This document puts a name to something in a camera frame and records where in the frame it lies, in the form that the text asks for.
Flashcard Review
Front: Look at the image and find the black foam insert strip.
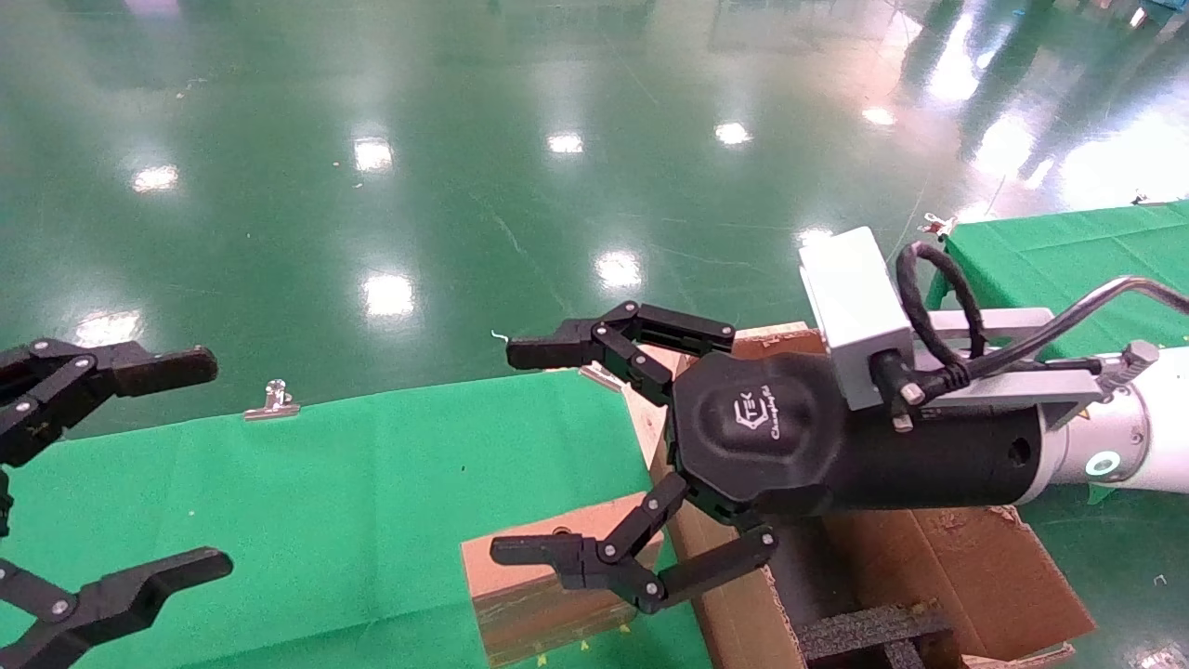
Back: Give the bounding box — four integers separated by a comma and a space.
799, 602, 958, 669

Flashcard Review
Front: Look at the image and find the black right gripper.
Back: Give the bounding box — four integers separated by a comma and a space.
490, 300, 1046, 615

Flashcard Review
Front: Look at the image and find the black camera cable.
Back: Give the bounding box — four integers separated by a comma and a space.
873, 240, 1189, 410

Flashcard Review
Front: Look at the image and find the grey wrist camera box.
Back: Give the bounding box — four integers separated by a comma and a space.
799, 226, 916, 412

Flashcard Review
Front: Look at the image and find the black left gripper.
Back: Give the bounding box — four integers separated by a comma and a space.
0, 338, 233, 669

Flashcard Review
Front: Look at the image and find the large open brown carton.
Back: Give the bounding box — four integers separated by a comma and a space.
664, 327, 1102, 669

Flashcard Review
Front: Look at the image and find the small brown cardboard box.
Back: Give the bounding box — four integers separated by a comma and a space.
460, 492, 665, 668

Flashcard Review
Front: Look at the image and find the grey metal camera bracket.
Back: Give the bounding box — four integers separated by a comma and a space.
915, 309, 1162, 433

